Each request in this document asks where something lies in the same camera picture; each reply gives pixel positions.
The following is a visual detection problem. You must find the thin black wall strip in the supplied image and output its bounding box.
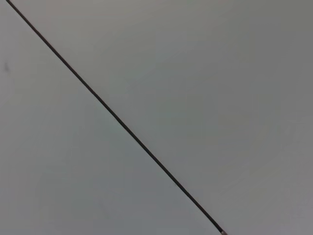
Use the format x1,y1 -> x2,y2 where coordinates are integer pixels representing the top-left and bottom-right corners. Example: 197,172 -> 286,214
5,0 -> 228,235

